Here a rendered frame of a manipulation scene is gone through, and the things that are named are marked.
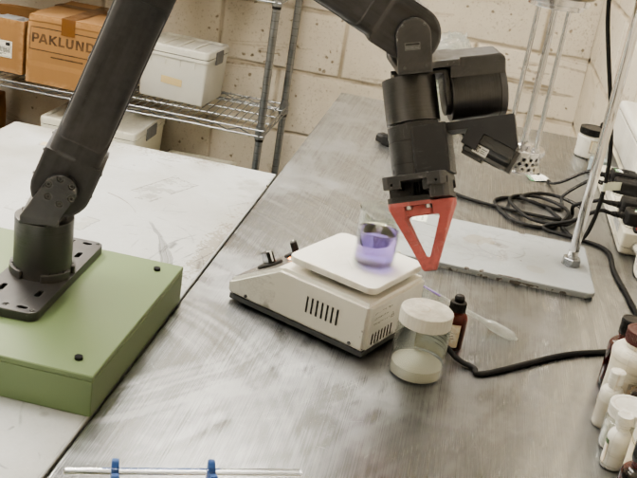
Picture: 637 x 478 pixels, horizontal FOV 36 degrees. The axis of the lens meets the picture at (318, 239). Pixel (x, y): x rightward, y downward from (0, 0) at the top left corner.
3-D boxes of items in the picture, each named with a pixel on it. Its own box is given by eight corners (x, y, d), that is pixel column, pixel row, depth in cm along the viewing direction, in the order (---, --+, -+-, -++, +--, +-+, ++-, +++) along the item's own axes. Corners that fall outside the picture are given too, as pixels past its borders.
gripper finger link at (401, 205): (466, 266, 106) (457, 180, 106) (460, 267, 99) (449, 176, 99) (405, 272, 108) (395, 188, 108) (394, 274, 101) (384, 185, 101)
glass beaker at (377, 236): (354, 254, 117) (365, 191, 114) (397, 265, 116) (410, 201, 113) (343, 272, 111) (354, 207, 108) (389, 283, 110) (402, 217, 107)
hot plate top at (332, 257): (286, 261, 113) (287, 253, 113) (341, 237, 123) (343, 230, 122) (373, 297, 107) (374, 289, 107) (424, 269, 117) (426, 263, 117)
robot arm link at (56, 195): (89, 151, 107) (36, 145, 106) (78, 177, 99) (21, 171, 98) (85, 204, 109) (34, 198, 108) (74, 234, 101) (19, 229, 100)
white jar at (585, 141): (568, 153, 211) (574, 124, 209) (583, 150, 215) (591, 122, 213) (591, 161, 207) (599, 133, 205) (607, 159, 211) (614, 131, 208)
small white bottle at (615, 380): (617, 432, 104) (634, 377, 102) (594, 430, 104) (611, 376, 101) (609, 418, 106) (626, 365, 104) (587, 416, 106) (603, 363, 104)
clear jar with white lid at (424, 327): (415, 392, 105) (429, 326, 102) (376, 366, 109) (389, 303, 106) (451, 378, 109) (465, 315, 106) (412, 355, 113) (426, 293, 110)
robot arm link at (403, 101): (447, 134, 106) (440, 71, 106) (457, 126, 100) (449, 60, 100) (385, 140, 105) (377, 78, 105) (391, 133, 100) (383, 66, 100)
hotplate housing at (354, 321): (225, 299, 119) (232, 239, 116) (286, 271, 130) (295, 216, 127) (377, 370, 109) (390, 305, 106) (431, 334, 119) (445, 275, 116)
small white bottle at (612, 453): (627, 468, 98) (643, 417, 95) (613, 475, 96) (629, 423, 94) (607, 456, 99) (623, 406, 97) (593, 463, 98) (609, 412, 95)
